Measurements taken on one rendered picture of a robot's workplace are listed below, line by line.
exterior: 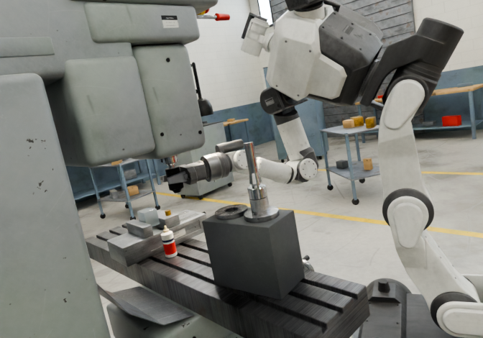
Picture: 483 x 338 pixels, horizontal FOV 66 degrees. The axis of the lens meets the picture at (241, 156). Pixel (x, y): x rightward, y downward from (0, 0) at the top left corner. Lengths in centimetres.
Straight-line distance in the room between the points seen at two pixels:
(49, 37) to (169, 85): 32
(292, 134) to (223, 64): 881
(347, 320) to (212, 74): 912
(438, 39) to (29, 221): 107
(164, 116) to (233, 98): 912
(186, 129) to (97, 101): 28
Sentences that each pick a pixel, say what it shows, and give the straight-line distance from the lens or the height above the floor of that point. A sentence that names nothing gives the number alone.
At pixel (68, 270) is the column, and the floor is 117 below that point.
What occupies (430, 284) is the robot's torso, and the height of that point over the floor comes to 77.
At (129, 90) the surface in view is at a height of 151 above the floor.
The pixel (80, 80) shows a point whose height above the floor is 155.
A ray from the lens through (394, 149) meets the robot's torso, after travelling 118.
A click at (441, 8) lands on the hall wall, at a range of 856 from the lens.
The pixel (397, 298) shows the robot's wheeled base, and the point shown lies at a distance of 160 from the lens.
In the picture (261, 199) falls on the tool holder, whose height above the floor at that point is 119.
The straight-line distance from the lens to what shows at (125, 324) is 125.
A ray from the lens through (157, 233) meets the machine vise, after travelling 138.
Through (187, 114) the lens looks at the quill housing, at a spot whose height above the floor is 142.
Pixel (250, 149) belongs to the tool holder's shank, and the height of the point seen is 131.
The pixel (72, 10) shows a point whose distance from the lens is 101.
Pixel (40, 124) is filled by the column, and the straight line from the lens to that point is 81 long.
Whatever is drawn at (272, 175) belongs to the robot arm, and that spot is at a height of 115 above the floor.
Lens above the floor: 144
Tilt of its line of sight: 9 degrees down
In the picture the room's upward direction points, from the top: 11 degrees counter-clockwise
